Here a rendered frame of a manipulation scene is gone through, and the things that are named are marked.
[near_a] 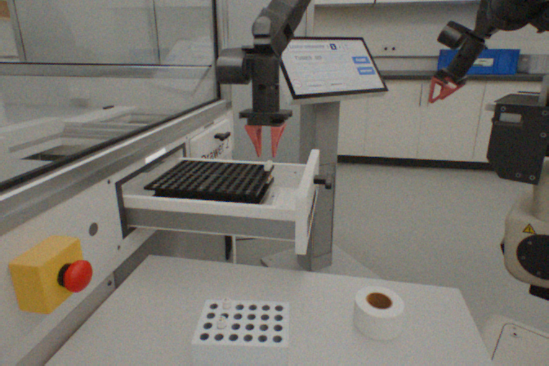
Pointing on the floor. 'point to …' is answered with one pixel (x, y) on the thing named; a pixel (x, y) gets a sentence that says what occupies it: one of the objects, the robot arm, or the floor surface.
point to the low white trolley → (306, 292)
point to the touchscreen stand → (324, 142)
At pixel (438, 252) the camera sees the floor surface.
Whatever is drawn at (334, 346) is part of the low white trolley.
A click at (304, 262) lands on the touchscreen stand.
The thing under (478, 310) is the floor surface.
